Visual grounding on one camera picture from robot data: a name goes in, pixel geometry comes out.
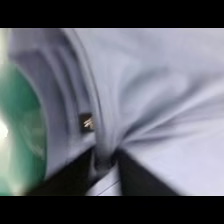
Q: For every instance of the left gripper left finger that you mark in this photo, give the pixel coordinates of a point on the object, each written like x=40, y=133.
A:
x=70, y=176

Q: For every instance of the purple T-shirt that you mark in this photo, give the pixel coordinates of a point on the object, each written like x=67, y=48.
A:
x=150, y=83

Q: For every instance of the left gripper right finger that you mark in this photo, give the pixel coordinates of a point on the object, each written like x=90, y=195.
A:
x=140, y=180

